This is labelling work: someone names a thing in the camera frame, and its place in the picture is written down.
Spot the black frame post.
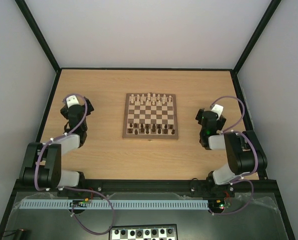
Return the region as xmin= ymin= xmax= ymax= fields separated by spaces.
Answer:
xmin=15 ymin=0 xmax=60 ymax=73
xmin=233 ymin=0 xmax=282 ymax=74

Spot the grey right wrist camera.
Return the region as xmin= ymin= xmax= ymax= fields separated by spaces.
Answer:
xmin=210 ymin=104 xmax=224 ymax=118

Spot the black frame post back right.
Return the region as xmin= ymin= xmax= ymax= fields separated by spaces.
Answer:
xmin=233 ymin=0 xmax=282 ymax=74

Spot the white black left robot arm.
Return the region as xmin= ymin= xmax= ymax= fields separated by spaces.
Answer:
xmin=19 ymin=94 xmax=94 ymax=191

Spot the wooden chess board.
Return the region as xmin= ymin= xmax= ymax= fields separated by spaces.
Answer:
xmin=122 ymin=92 xmax=179 ymax=140

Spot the small printed chess board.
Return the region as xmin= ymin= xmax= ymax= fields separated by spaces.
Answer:
xmin=108 ymin=224 xmax=178 ymax=240

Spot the black frame post back left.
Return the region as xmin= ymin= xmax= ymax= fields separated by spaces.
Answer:
xmin=15 ymin=0 xmax=60 ymax=73

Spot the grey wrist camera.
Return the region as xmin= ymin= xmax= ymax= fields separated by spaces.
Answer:
xmin=210 ymin=104 xmax=224 ymax=118
xmin=65 ymin=95 xmax=80 ymax=108

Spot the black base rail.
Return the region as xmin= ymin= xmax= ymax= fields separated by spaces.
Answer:
xmin=12 ymin=179 xmax=281 ymax=199

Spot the grey slotted cable duct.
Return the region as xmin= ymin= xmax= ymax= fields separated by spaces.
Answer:
xmin=19 ymin=199 xmax=209 ymax=210

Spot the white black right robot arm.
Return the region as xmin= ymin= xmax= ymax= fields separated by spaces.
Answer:
xmin=196 ymin=108 xmax=268 ymax=196

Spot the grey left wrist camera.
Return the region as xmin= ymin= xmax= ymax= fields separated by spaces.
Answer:
xmin=65 ymin=95 xmax=80 ymax=108

